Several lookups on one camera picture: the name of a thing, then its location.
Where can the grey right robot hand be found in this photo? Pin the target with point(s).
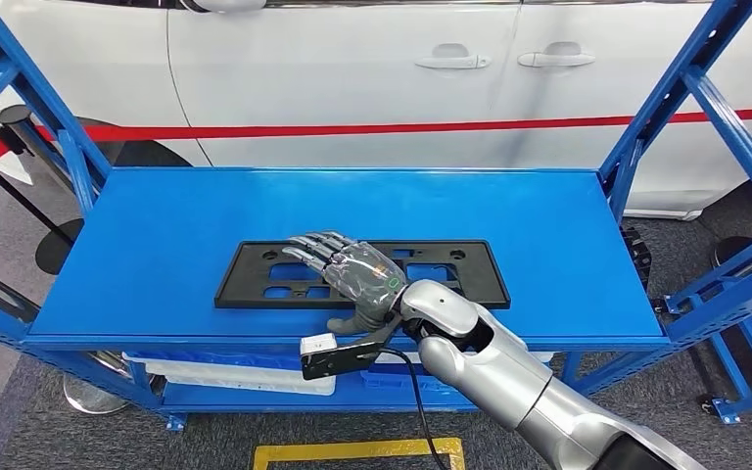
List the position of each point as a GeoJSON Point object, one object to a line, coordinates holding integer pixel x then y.
{"type": "Point", "coordinates": [366, 276]}

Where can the black plastic plate bracket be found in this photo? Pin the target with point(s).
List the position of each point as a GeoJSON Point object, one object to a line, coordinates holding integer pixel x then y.
{"type": "Point", "coordinates": [489, 292]}

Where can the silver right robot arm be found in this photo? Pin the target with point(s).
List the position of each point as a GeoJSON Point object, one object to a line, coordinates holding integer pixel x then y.
{"type": "Point", "coordinates": [512, 383]}

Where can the large blue metal shelf rack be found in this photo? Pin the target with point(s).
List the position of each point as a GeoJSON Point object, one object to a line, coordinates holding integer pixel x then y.
{"type": "Point", "coordinates": [155, 227]}

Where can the blue plastic crate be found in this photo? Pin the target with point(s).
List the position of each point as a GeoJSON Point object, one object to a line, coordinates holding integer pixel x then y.
{"type": "Point", "coordinates": [389, 379]}
{"type": "Point", "coordinates": [207, 361]}

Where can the red barrier belt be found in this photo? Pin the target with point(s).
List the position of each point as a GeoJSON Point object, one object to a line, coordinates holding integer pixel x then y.
{"type": "Point", "coordinates": [350, 128]}

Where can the white car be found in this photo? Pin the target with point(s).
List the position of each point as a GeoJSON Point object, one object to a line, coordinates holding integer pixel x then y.
{"type": "Point", "coordinates": [350, 65]}

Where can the black plastic crate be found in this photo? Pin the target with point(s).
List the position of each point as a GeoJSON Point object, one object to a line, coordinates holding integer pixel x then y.
{"type": "Point", "coordinates": [635, 256]}

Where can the chrome stanchion with round base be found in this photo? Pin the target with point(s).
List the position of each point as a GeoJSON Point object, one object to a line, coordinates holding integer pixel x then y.
{"type": "Point", "coordinates": [90, 396]}

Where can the black round stand base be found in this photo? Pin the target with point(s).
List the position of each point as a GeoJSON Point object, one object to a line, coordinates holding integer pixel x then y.
{"type": "Point", "coordinates": [736, 253]}

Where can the small blue wheeled rack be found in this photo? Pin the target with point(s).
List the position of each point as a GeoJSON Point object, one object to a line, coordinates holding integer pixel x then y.
{"type": "Point", "coordinates": [749, 402]}

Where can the black wrist camera mount bracket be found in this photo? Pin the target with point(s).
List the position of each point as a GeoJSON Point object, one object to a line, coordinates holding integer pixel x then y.
{"type": "Point", "coordinates": [366, 350]}

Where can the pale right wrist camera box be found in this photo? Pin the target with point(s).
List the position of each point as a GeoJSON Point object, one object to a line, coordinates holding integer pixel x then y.
{"type": "Point", "coordinates": [317, 344]}

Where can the black-capped stanchion post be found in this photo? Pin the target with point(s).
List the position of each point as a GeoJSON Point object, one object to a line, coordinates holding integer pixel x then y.
{"type": "Point", "coordinates": [13, 117]}

